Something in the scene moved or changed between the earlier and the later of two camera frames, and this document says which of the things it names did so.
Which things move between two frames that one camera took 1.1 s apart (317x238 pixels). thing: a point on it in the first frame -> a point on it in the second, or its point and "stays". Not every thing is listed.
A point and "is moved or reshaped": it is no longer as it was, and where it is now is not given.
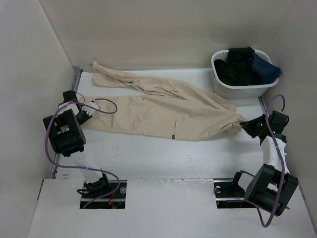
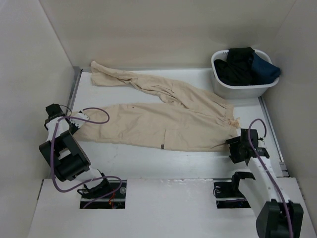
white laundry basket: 228,91 stays
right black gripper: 248,125 -> 233,143
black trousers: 236,70 stays
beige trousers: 166,109 is moved or reshaped
